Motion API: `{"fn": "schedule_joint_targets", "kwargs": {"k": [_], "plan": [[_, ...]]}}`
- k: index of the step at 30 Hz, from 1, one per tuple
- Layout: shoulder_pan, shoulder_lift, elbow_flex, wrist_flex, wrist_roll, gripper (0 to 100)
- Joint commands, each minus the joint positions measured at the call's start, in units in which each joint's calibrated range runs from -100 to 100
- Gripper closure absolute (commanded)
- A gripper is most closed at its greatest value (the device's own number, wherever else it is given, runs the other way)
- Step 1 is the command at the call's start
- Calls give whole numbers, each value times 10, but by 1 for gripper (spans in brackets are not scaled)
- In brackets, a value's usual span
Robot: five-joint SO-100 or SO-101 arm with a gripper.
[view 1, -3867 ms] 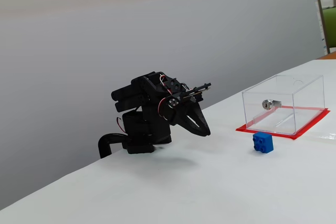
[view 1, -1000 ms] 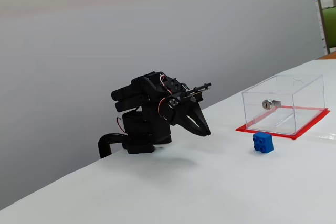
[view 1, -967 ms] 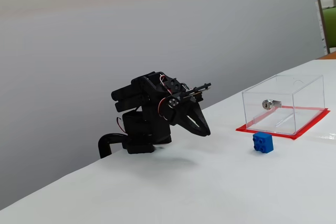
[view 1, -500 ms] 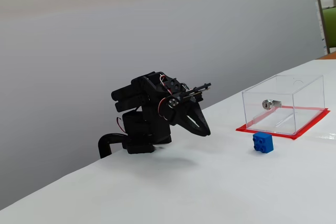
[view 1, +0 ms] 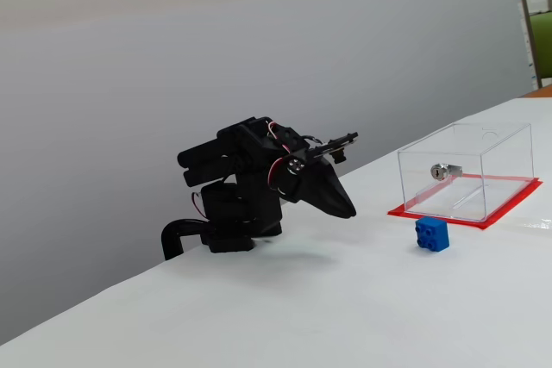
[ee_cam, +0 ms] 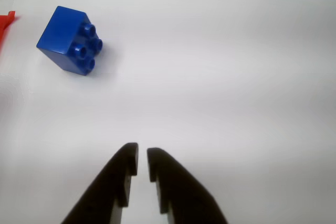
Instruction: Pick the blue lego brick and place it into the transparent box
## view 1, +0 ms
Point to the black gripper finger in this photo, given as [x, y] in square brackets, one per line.
[315, 195]
[334, 178]

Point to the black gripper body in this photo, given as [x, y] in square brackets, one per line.
[320, 187]

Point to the blue lego brick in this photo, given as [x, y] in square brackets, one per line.
[431, 234]

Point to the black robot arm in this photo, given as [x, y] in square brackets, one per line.
[241, 213]

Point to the transparent acrylic box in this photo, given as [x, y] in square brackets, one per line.
[431, 195]

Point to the silver cam lock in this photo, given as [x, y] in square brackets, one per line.
[437, 171]

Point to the black table clamp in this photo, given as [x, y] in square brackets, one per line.
[170, 238]

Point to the red tape rectangle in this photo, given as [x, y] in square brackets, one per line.
[513, 201]

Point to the brown wooden table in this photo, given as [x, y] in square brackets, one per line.
[544, 93]

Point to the green object behind shelf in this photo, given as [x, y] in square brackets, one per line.
[544, 49]

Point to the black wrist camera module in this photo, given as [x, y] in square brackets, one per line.
[340, 140]

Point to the metal shelf frame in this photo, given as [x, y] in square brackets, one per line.
[531, 40]

